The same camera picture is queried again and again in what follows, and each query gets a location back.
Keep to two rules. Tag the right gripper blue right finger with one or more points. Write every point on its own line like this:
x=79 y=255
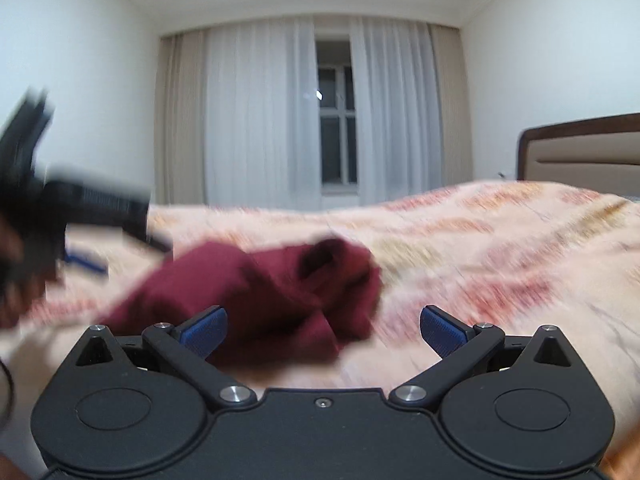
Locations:
x=442 y=332

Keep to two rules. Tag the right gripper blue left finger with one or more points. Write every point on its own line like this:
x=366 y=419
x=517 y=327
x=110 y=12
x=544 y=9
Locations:
x=205 y=332

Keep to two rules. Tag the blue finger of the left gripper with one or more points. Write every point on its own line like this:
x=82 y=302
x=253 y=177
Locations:
x=86 y=261

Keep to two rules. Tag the dark red garment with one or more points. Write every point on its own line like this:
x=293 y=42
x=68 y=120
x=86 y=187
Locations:
x=297 y=303

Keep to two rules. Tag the floral beige bed blanket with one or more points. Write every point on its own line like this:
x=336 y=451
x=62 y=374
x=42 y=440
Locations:
x=515 y=254

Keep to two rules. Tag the beige drape left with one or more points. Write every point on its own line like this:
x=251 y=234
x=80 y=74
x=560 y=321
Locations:
x=179 y=121

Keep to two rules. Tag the beige drape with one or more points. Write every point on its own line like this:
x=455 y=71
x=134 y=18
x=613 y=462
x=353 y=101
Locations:
x=179 y=121
x=454 y=104

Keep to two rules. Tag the beige drape right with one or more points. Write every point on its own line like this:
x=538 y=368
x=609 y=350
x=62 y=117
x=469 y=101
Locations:
x=454 y=104

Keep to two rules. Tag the white sheer curtain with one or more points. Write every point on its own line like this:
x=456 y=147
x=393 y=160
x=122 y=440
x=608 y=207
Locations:
x=262 y=98

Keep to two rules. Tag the brown padded headboard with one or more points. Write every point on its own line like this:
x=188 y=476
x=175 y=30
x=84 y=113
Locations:
x=599 y=154

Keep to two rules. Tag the window with white frame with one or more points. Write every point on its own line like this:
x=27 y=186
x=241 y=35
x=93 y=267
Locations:
x=337 y=117

